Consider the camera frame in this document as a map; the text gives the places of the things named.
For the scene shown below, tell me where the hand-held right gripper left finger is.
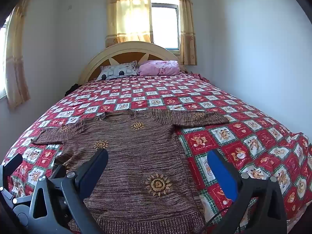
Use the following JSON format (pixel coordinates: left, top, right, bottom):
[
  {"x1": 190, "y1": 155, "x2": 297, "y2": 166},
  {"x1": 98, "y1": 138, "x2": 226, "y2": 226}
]
[{"x1": 28, "y1": 148, "x2": 109, "y2": 234}]

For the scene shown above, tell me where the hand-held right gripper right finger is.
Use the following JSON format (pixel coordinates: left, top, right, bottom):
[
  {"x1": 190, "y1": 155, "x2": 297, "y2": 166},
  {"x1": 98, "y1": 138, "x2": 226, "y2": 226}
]
[{"x1": 207, "y1": 149, "x2": 288, "y2": 234}]

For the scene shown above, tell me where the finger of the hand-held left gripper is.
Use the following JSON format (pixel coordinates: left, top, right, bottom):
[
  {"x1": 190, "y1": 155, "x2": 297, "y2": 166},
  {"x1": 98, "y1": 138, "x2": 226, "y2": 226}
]
[
  {"x1": 1, "y1": 153, "x2": 24, "y2": 184},
  {"x1": 50, "y1": 164, "x2": 67, "y2": 183}
]

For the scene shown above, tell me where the brown knitted sweater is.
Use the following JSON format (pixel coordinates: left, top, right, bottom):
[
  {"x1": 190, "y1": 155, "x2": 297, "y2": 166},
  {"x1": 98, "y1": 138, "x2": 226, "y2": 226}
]
[{"x1": 31, "y1": 108, "x2": 231, "y2": 234}]

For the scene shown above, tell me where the red printed bed blanket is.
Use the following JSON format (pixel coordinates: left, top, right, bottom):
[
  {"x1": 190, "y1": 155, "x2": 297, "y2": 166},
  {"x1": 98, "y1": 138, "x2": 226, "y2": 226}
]
[{"x1": 0, "y1": 73, "x2": 312, "y2": 234}]

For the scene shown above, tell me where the dark cloth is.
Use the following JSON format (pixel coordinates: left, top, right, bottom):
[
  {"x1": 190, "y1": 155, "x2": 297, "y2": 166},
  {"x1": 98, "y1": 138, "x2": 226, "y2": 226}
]
[{"x1": 65, "y1": 83, "x2": 81, "y2": 97}]

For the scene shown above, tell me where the grey patterned pillow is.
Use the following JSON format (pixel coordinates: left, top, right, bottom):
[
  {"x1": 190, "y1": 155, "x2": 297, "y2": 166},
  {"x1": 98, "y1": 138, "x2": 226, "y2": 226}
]
[{"x1": 96, "y1": 61, "x2": 138, "y2": 81}]

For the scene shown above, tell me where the side window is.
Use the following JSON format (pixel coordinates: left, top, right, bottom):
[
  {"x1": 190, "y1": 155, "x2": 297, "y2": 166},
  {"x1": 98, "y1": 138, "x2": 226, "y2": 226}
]
[{"x1": 0, "y1": 12, "x2": 8, "y2": 100}]

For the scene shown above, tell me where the red ruffled cloth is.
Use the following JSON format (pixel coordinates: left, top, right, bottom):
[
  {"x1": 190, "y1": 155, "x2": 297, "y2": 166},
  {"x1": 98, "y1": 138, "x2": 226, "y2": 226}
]
[{"x1": 186, "y1": 71, "x2": 217, "y2": 83}]

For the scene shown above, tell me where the yellow side window curtain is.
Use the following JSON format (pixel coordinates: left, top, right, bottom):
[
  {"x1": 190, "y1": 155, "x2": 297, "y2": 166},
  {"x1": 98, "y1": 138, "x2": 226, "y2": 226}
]
[{"x1": 4, "y1": 0, "x2": 35, "y2": 109}]

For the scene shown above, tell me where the pink pillow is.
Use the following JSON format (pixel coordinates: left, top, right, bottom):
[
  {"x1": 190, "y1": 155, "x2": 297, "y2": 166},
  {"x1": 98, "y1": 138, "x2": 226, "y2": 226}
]
[{"x1": 137, "y1": 60, "x2": 181, "y2": 76}]

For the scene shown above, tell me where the cream wooden headboard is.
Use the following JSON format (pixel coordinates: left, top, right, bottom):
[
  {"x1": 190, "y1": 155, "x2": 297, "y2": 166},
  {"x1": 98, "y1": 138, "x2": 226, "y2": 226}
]
[{"x1": 78, "y1": 41, "x2": 182, "y2": 86}]

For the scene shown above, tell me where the narrow yellow window curtain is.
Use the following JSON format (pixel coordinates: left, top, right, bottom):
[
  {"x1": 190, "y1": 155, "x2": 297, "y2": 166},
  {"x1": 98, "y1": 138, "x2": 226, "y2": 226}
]
[{"x1": 175, "y1": 0, "x2": 197, "y2": 66}]

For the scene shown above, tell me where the wide yellow window curtain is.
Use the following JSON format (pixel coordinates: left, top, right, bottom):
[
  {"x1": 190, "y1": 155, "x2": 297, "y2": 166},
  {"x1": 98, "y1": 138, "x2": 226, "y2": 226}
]
[{"x1": 105, "y1": 0, "x2": 154, "y2": 48}]

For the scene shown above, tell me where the bedroom window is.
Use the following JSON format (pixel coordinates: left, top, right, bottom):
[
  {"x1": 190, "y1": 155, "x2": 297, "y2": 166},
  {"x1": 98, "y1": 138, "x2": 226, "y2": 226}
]
[{"x1": 150, "y1": 0, "x2": 182, "y2": 55}]

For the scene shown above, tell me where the black cable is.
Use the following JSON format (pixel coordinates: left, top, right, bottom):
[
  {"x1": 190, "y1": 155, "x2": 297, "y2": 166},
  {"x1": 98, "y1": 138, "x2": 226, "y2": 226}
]
[{"x1": 200, "y1": 206, "x2": 234, "y2": 234}]

